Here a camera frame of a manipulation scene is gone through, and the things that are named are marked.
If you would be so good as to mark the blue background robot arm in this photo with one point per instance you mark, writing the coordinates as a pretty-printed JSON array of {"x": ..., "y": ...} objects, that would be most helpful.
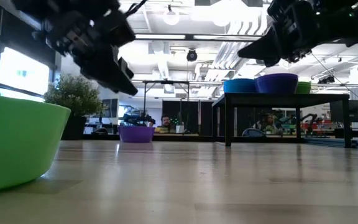
[{"x": 138, "y": 119}]

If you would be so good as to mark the black background rig frame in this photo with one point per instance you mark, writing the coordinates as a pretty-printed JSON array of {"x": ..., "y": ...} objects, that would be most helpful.
[{"x": 166, "y": 82}]

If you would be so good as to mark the potted green artificial plant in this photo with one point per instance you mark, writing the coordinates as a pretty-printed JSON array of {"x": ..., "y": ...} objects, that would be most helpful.
[{"x": 73, "y": 99}]

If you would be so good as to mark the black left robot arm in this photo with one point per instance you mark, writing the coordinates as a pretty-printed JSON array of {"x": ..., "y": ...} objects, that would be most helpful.
[{"x": 57, "y": 6}]

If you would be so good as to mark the black aluminium frame crossbar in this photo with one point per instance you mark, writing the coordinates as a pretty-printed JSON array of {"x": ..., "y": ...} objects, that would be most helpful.
[{"x": 197, "y": 138}]

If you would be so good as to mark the blue plastic mini bowl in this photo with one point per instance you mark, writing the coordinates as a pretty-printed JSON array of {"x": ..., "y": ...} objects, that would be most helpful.
[
  {"x": 239, "y": 87},
  {"x": 239, "y": 80}
]

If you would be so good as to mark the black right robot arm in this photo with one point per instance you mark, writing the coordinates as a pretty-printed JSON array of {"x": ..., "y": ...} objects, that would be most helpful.
[{"x": 353, "y": 21}]

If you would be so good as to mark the green plastic mini bowl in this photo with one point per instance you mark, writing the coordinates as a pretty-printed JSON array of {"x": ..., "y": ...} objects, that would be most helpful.
[
  {"x": 304, "y": 90},
  {"x": 14, "y": 140},
  {"x": 304, "y": 82}
]

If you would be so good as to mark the black perforated metal rack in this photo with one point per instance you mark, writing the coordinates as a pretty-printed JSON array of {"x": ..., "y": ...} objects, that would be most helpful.
[{"x": 275, "y": 99}]

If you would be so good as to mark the white round pendant lamp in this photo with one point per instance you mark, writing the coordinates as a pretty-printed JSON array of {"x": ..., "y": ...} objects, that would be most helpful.
[{"x": 171, "y": 18}]

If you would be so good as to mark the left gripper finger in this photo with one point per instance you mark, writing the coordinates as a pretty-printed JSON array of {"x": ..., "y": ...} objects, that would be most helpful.
[
  {"x": 125, "y": 69},
  {"x": 104, "y": 68}
]

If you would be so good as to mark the black overhead frame beam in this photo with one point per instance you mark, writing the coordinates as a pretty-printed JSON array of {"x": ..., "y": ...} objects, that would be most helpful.
[{"x": 189, "y": 37}]

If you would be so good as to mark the black aluminium frame rail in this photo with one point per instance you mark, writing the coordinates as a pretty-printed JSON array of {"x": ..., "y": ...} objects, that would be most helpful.
[{"x": 328, "y": 142}]

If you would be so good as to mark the person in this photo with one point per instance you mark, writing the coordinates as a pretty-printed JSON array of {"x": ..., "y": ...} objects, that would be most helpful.
[
  {"x": 267, "y": 121},
  {"x": 166, "y": 119}
]

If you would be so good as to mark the black office chair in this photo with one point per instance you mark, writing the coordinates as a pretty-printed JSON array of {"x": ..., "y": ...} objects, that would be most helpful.
[{"x": 253, "y": 132}]

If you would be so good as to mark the white cup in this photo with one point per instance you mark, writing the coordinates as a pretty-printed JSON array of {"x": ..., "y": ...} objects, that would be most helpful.
[{"x": 179, "y": 129}]

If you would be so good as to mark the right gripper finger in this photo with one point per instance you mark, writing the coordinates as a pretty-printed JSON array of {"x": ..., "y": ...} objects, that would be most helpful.
[{"x": 266, "y": 49}]

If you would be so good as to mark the purple plastic mini bowl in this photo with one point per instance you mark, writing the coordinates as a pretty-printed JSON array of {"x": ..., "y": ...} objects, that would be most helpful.
[
  {"x": 277, "y": 75},
  {"x": 277, "y": 78},
  {"x": 277, "y": 87},
  {"x": 136, "y": 134}
]

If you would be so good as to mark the black overhead camera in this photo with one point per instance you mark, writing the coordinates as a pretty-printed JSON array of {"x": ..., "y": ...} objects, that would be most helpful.
[{"x": 192, "y": 55}]

